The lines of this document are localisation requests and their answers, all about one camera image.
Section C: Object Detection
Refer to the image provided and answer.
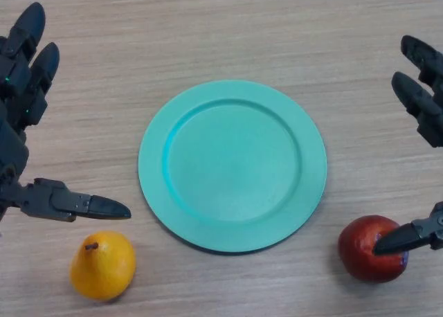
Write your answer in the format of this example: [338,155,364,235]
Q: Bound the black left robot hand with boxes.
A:
[0,1,132,228]

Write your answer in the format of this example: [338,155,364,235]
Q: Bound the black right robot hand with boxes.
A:
[372,35,443,256]

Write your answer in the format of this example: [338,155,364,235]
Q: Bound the yellow pear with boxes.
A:
[69,230,136,301]

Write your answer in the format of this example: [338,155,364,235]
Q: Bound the green round plate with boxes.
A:
[138,80,327,255]

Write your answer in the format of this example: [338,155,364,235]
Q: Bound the red apple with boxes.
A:
[337,215,410,284]

